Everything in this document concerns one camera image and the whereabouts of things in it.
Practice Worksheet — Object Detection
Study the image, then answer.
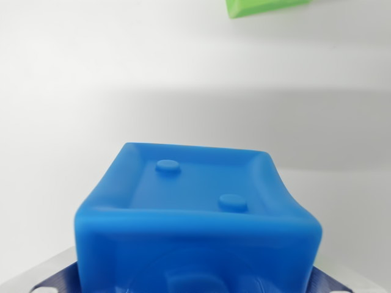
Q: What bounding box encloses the green cube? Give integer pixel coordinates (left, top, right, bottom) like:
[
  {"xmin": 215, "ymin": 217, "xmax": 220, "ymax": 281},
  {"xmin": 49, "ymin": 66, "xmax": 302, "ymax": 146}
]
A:
[{"xmin": 225, "ymin": 0, "xmax": 312, "ymax": 20}]

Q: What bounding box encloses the blue cube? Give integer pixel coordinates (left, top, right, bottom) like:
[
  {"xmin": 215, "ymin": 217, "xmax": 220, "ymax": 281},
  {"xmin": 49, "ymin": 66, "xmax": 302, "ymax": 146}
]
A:
[{"xmin": 74, "ymin": 141, "xmax": 323, "ymax": 293}]

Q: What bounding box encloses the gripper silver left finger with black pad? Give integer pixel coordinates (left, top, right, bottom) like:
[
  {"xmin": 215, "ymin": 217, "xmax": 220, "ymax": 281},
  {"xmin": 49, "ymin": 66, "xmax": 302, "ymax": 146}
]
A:
[{"xmin": 29, "ymin": 246, "xmax": 81, "ymax": 293}]

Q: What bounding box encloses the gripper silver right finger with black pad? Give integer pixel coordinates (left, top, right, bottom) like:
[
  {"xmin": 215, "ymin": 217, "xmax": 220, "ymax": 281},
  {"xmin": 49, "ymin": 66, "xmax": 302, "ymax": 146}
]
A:
[{"xmin": 309, "ymin": 264, "xmax": 360, "ymax": 293}]

